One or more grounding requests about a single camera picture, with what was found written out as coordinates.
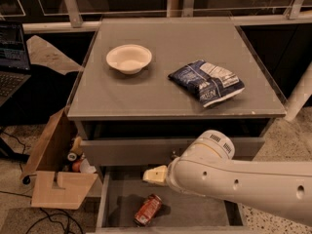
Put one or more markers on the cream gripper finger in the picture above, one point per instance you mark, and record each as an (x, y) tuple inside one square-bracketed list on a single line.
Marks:
[(156, 175)]

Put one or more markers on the red coke can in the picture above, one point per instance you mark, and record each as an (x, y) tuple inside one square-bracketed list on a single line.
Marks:
[(150, 207)]

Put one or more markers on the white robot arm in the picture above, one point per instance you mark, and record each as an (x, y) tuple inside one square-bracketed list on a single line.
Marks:
[(207, 168)]

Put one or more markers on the open grey middle drawer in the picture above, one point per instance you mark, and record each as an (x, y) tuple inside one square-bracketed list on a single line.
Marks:
[(123, 193)]

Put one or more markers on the grey top drawer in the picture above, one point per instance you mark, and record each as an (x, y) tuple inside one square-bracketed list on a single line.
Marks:
[(134, 152)]

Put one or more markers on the grey drawer cabinet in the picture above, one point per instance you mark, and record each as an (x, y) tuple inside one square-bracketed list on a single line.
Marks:
[(108, 104)]

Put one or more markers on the orange ball in box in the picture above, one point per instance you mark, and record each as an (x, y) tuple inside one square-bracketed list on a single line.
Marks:
[(76, 166)]

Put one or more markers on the small bottle in box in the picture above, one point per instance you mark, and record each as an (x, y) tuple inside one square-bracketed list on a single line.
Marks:
[(76, 150)]

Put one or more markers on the brown cardboard box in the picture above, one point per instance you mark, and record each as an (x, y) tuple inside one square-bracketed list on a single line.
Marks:
[(54, 188)]

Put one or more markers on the blue chip bag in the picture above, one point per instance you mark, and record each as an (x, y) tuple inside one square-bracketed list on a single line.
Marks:
[(207, 82)]

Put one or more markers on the white paper bowl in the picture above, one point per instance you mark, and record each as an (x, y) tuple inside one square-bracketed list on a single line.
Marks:
[(129, 59)]

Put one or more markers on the black laptop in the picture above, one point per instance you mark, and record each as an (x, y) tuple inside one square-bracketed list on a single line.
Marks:
[(14, 59)]

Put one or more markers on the metal railing frame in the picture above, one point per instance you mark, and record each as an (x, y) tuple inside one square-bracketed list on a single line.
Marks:
[(43, 15)]

